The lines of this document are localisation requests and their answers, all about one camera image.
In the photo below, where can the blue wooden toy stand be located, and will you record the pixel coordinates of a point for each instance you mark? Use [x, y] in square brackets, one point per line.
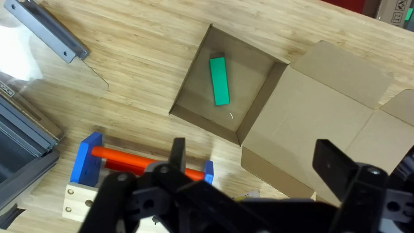
[86, 159]

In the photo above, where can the green block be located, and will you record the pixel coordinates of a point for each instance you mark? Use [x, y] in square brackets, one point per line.
[220, 81]

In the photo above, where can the small white scrap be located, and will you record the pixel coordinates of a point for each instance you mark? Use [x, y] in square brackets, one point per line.
[232, 115]

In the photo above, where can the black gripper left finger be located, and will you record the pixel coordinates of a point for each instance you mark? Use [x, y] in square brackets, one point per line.
[110, 202]

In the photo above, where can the large cardboard carton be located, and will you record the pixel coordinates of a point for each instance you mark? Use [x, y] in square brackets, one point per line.
[390, 7]

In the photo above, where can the brown cardboard box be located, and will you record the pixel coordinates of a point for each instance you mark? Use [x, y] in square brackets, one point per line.
[311, 107]

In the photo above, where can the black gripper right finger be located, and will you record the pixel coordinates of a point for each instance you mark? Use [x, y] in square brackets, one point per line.
[334, 168]

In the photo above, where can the silver toaster oven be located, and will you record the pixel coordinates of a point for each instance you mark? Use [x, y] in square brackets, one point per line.
[21, 142]

